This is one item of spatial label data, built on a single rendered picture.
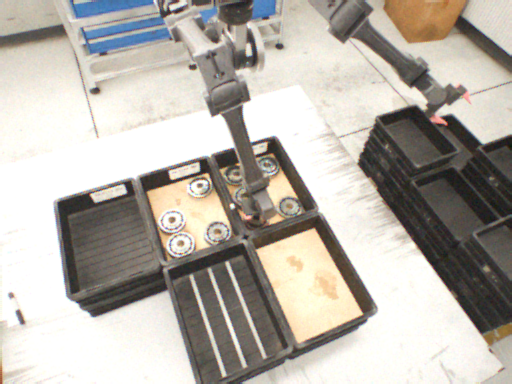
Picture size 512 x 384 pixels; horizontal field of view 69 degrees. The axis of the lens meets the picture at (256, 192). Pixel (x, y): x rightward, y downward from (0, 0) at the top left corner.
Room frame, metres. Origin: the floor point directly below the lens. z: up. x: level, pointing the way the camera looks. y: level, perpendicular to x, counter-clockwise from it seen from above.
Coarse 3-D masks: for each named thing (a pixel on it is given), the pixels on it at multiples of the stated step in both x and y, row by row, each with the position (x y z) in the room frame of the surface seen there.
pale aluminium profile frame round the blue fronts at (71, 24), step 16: (64, 0) 2.83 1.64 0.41; (64, 16) 2.24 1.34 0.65; (96, 16) 2.32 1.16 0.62; (112, 16) 2.36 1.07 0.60; (128, 16) 2.41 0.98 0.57; (272, 16) 2.97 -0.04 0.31; (80, 32) 2.84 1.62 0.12; (80, 48) 2.38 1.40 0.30; (128, 48) 2.42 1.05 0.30; (144, 48) 2.45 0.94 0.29; (80, 64) 2.23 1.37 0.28; (144, 64) 2.45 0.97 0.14; (160, 64) 2.49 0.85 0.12; (192, 64) 2.61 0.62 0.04; (96, 80) 2.26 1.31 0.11
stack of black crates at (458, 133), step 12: (444, 120) 1.85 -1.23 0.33; (456, 120) 1.82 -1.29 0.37; (444, 132) 1.80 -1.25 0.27; (456, 132) 1.78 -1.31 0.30; (468, 132) 1.72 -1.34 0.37; (456, 144) 1.70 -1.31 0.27; (468, 144) 1.67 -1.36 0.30; (480, 144) 1.62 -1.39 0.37; (456, 156) 1.59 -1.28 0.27; (468, 156) 1.60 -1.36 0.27
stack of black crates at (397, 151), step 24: (384, 120) 1.59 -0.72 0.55; (408, 120) 1.66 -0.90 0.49; (384, 144) 1.44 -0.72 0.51; (408, 144) 1.47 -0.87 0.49; (432, 144) 1.48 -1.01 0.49; (360, 168) 1.52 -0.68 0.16; (384, 168) 1.37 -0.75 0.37; (408, 168) 1.25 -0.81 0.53; (432, 168) 1.30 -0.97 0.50; (384, 192) 1.30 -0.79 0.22
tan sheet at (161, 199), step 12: (156, 192) 0.80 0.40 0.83; (168, 192) 0.81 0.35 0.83; (180, 192) 0.81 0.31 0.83; (156, 204) 0.75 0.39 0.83; (168, 204) 0.75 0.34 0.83; (180, 204) 0.75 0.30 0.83; (192, 204) 0.76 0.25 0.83; (204, 204) 0.76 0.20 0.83; (216, 204) 0.77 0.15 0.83; (156, 216) 0.69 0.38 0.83; (192, 216) 0.70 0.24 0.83; (204, 216) 0.71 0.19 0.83; (216, 216) 0.71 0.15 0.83; (192, 228) 0.65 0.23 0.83; (204, 228) 0.65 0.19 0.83
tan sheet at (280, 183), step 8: (224, 168) 0.95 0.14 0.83; (280, 168) 0.97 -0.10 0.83; (280, 176) 0.93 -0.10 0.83; (272, 184) 0.88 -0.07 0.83; (280, 184) 0.88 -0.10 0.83; (288, 184) 0.89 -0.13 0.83; (232, 192) 0.83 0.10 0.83; (272, 192) 0.84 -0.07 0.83; (280, 192) 0.84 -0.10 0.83; (288, 192) 0.85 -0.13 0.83; (272, 200) 0.80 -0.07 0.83; (288, 208) 0.77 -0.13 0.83
